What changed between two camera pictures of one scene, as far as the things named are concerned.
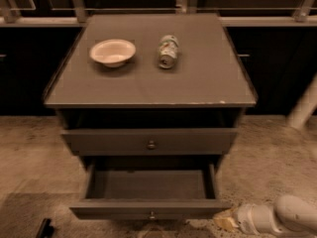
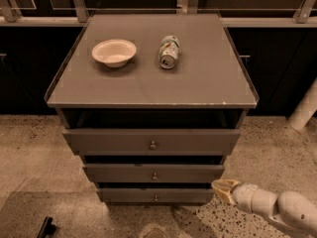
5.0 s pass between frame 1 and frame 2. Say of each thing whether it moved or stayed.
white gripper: moved
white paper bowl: stayed
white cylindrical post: stayed
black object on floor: stayed
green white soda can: stayed
